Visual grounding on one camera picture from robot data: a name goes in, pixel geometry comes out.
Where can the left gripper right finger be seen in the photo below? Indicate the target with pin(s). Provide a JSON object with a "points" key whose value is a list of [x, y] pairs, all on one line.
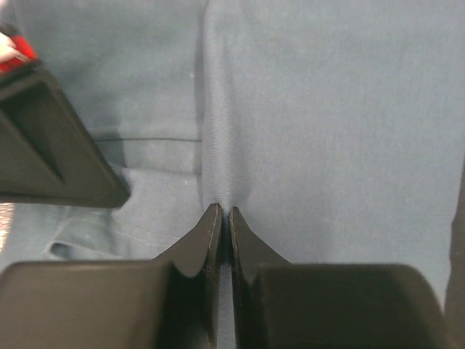
{"points": [[279, 304]]}

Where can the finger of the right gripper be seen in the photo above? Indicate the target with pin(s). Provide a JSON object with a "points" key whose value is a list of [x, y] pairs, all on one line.
{"points": [[47, 155]]}

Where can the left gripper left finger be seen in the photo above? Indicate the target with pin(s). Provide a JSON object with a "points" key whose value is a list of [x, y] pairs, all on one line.
{"points": [[170, 301]]}

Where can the blue-grey t shirt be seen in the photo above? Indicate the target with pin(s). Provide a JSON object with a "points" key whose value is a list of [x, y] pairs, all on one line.
{"points": [[335, 127]]}

